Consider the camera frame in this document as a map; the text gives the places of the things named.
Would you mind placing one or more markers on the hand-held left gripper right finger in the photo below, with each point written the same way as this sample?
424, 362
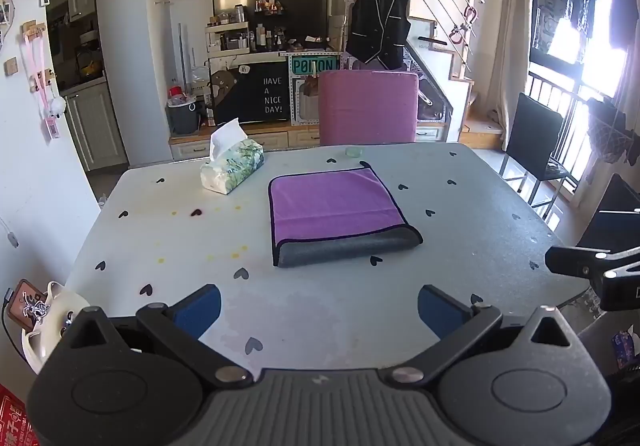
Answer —
441, 312

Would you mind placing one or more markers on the white storage rack with bottles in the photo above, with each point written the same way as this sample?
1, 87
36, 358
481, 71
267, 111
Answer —
227, 40

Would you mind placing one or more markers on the leaf print tissue pack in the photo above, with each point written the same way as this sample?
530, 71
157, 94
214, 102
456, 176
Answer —
232, 168

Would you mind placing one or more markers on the white floor cabinet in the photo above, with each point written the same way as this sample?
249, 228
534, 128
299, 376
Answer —
97, 125

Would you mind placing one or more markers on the dark clothes on railing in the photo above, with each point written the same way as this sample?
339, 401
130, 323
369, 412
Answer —
612, 135

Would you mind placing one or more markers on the purple and grey towel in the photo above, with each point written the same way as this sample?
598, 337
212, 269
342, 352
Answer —
330, 206

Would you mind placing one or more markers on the black lettered signboard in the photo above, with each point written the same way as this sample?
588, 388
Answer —
260, 93

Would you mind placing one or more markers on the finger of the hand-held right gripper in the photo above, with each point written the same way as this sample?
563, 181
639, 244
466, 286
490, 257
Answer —
620, 291
575, 262

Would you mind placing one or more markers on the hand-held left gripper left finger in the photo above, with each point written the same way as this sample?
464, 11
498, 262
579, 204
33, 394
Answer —
197, 311

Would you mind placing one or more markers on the teal lettered sign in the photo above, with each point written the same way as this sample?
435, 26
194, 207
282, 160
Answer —
315, 64

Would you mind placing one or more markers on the red printed packet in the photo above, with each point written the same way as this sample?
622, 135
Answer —
15, 418

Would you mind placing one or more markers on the beige curtain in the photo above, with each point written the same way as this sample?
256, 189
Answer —
507, 45

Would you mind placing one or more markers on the pink chair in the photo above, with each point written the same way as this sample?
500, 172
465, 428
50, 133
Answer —
367, 105

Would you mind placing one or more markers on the brown phone with charm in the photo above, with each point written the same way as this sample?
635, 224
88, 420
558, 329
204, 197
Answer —
25, 301

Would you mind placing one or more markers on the black chair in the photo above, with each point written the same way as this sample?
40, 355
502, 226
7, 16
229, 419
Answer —
532, 135

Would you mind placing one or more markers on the patterned hanging garment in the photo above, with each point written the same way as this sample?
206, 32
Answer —
550, 0

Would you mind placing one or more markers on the white cat-shaped holder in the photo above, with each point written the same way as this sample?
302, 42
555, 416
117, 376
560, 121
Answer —
50, 321

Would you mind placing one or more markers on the blue printed packet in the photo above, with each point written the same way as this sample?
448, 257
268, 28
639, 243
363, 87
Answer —
625, 348

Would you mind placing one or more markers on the black vest with white trim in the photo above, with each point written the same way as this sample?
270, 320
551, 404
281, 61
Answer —
377, 20

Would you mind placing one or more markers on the grey trash bin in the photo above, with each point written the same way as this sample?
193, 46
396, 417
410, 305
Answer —
184, 118

